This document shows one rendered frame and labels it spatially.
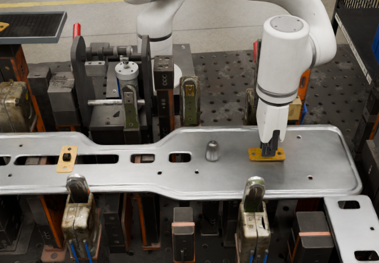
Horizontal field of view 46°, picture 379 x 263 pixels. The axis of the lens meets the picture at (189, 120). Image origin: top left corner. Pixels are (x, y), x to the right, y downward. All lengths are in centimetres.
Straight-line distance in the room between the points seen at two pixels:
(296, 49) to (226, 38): 254
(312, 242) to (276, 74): 35
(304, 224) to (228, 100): 80
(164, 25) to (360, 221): 84
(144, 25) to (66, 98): 42
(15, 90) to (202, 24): 248
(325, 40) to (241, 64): 100
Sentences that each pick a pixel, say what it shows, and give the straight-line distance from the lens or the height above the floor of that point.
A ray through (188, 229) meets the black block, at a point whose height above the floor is 99.
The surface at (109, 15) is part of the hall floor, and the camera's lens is 371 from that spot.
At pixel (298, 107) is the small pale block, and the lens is 112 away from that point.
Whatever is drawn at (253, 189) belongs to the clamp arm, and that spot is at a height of 110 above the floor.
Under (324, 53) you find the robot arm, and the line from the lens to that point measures 90.
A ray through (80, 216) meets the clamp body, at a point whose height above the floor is 104.
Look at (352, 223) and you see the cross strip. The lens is 99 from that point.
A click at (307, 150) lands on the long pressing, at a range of 110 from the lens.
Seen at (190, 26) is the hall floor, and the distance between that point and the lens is 349.
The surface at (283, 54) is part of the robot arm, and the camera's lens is 83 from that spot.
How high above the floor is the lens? 176
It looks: 42 degrees down
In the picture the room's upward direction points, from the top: 1 degrees counter-clockwise
